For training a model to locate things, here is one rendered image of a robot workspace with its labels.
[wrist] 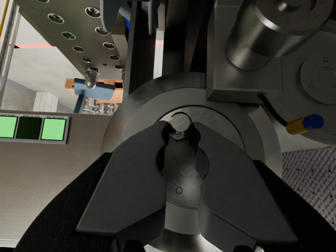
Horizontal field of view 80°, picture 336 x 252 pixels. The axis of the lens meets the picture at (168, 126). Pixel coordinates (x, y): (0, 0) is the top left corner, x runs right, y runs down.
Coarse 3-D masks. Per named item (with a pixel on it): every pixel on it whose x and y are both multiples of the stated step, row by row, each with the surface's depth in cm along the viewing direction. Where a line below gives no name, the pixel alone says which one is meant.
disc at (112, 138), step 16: (160, 80) 18; (176, 80) 18; (192, 80) 18; (128, 96) 17; (144, 96) 17; (128, 112) 17; (256, 112) 17; (112, 128) 17; (272, 128) 17; (112, 144) 16; (272, 144) 17; (272, 160) 16; (160, 240) 15; (176, 240) 15; (192, 240) 15
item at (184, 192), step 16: (192, 112) 15; (208, 112) 15; (224, 128) 15; (176, 144) 15; (240, 144) 15; (176, 160) 15; (192, 160) 14; (176, 176) 14; (192, 176) 14; (176, 192) 14; (192, 192) 14; (192, 208) 14
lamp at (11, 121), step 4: (0, 116) 50; (4, 116) 50; (0, 120) 50; (4, 120) 50; (8, 120) 50; (12, 120) 50; (0, 124) 49; (4, 124) 49; (8, 124) 49; (12, 124) 50; (0, 128) 49; (4, 128) 49; (8, 128) 49; (12, 128) 49; (0, 132) 49; (4, 132) 49; (8, 132) 49; (12, 132) 49; (0, 136) 49; (4, 136) 49; (8, 136) 49; (12, 136) 49
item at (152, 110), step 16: (160, 96) 17; (176, 96) 17; (192, 96) 17; (144, 112) 16; (160, 112) 17; (224, 112) 17; (240, 112) 17; (128, 128) 16; (144, 128) 16; (240, 128) 16; (256, 128) 16; (256, 144) 16; (176, 208) 15; (176, 224) 15; (192, 224) 15
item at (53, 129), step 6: (48, 120) 50; (54, 120) 50; (60, 120) 50; (48, 126) 49; (54, 126) 49; (60, 126) 50; (42, 132) 49; (48, 132) 49; (54, 132) 49; (60, 132) 49; (42, 138) 49; (48, 138) 49; (54, 138) 49; (60, 138) 49
